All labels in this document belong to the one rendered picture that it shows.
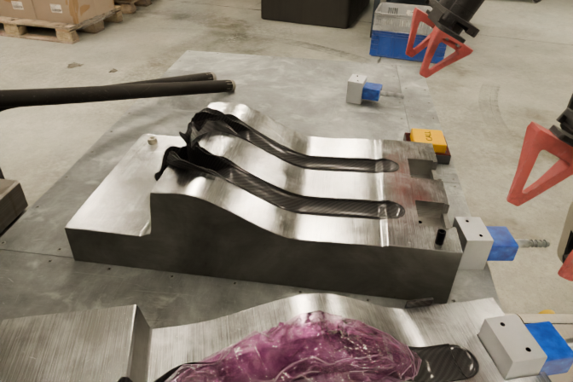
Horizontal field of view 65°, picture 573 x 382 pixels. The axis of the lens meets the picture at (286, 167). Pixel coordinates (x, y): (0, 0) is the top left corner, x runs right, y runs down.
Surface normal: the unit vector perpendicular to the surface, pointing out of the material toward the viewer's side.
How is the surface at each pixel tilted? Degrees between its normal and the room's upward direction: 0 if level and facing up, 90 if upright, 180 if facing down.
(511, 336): 0
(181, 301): 0
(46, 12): 91
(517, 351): 0
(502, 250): 90
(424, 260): 90
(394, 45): 91
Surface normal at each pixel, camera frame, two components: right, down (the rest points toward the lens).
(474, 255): 0.01, 0.54
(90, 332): 0.03, -0.84
